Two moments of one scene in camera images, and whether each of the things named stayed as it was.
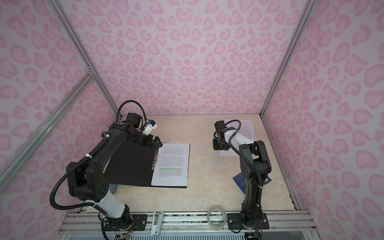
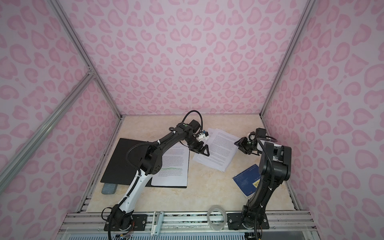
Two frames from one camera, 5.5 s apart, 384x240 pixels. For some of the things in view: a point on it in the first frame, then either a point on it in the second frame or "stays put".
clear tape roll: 219,227 stays put
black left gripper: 148,143 → 198,148
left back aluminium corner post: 77,43 stays put
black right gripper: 215,146 → 244,140
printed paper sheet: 246,129 → 222,149
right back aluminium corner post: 300,25 stays put
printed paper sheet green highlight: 171,168 stays put
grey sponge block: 113,187 stays put
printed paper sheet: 229,152 → 210,131
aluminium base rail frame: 186,225 stays put
